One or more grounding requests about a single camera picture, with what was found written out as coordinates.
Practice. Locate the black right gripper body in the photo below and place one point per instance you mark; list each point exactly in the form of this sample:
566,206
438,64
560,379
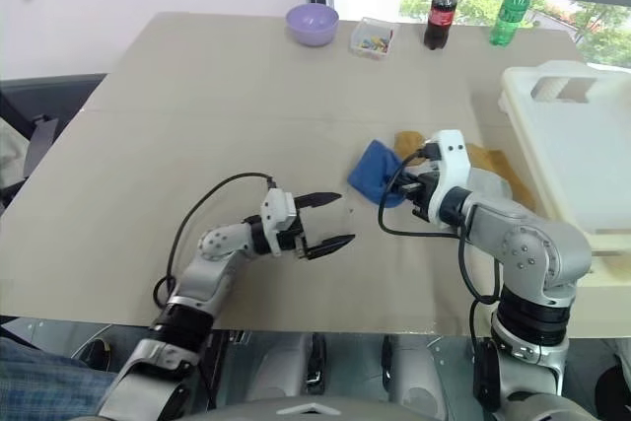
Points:
419,189

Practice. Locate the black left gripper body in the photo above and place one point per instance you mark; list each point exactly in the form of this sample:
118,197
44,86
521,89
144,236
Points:
288,240

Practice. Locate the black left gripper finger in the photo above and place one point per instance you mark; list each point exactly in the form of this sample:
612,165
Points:
315,199
325,247

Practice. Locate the blue cloth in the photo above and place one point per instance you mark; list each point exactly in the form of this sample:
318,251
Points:
370,169

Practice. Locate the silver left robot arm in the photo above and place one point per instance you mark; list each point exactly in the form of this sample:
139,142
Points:
207,268

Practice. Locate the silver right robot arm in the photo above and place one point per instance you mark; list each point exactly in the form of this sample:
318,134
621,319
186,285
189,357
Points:
522,238

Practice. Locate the clear box of coloured pieces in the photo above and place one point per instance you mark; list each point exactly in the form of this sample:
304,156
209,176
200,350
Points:
374,39

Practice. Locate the white plastic bin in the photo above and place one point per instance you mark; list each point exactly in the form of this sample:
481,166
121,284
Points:
572,145

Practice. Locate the yellow-brown cloth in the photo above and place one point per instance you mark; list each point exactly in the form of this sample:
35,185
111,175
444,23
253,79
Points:
498,161

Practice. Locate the silver robot torso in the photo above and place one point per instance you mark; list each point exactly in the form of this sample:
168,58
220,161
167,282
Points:
345,411

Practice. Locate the purple bowl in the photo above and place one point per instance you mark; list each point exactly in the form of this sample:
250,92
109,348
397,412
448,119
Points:
312,26

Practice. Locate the cola bottle with red cap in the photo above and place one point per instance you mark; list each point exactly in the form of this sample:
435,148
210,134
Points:
439,17

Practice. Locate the green bottle with yellow cap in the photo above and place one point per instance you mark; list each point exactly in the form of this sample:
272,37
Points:
510,12

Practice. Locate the dark rounded shape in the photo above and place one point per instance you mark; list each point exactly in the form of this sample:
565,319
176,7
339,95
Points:
613,389
98,354

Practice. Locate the blue checked fabric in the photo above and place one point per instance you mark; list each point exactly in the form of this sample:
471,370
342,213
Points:
44,381

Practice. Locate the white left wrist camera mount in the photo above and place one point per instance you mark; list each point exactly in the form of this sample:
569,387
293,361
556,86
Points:
278,209

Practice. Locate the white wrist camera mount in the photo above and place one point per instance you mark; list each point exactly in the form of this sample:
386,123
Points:
451,155
278,209

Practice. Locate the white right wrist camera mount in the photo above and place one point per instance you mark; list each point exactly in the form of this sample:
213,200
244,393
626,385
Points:
451,155

